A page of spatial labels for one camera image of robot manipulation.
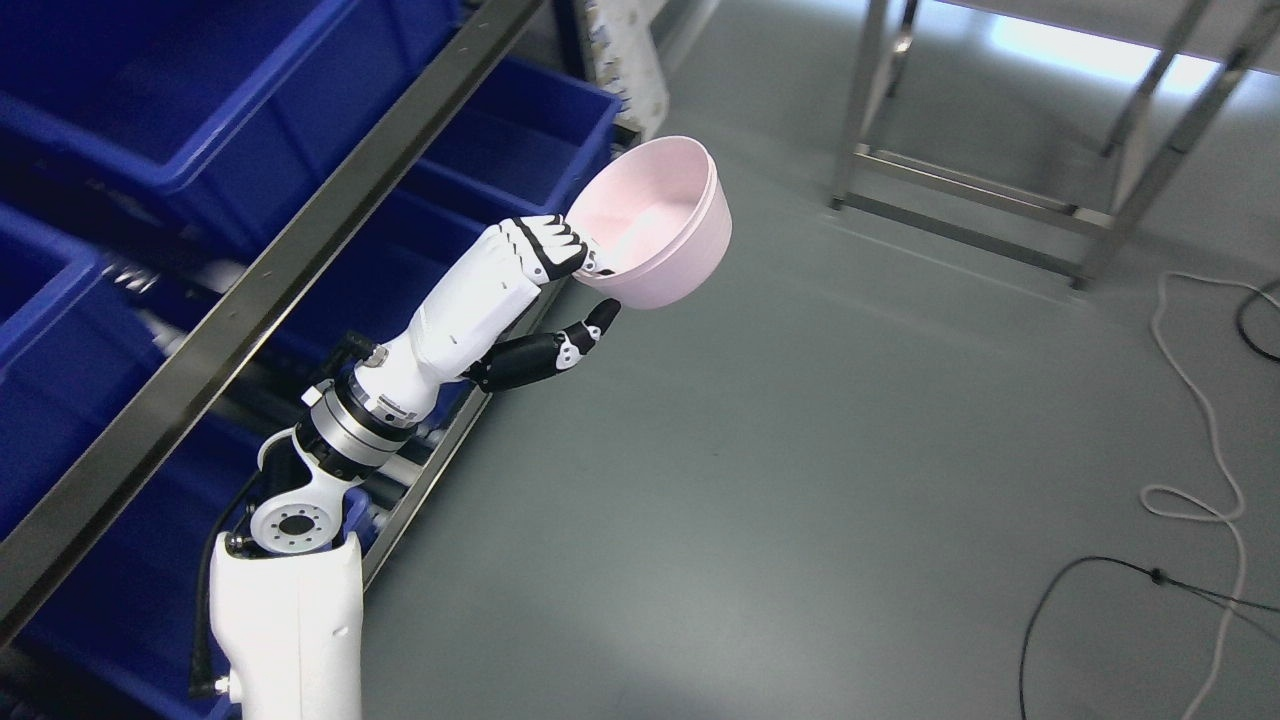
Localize blue bin lower middle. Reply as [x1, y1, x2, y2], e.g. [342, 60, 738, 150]
[262, 190, 485, 380]

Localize stainless steel table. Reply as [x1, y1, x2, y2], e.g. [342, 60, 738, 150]
[827, 1, 1277, 288]

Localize steel shelf rack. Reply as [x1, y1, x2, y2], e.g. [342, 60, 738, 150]
[1, 1, 541, 646]

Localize pink bowl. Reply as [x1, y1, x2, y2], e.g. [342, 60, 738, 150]
[567, 136, 733, 310]

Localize white sign board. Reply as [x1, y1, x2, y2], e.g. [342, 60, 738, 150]
[582, 1, 669, 141]

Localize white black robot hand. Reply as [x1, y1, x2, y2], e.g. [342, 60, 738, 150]
[355, 215, 622, 427]

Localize white cable on floor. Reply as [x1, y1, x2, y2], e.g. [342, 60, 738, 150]
[1140, 270, 1280, 720]

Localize blue bin upper left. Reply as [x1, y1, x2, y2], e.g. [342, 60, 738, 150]
[1, 1, 462, 258]

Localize blue bin upper middle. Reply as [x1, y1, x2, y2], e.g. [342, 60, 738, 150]
[399, 58, 621, 224]

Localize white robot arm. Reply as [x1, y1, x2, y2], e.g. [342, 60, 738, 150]
[187, 333, 458, 719]

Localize black power cable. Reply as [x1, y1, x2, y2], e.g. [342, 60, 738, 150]
[1018, 281, 1280, 720]

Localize blue bin far left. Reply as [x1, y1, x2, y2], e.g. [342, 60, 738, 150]
[1, 208, 163, 536]

